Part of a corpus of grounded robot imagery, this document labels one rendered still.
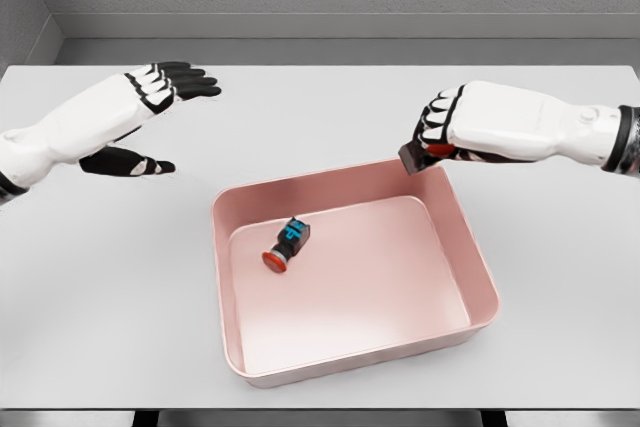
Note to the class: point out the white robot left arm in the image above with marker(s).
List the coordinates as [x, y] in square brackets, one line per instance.
[35, 152]

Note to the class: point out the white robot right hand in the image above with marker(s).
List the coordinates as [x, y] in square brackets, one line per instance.
[495, 117]

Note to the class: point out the black industrial switch red button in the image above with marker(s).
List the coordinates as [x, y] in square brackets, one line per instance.
[413, 158]
[291, 238]

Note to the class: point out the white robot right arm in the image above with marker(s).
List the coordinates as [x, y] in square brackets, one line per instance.
[590, 134]

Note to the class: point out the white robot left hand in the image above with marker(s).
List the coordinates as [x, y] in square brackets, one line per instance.
[120, 102]

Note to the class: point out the pink rectangular basket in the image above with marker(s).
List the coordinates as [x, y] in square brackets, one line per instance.
[350, 272]

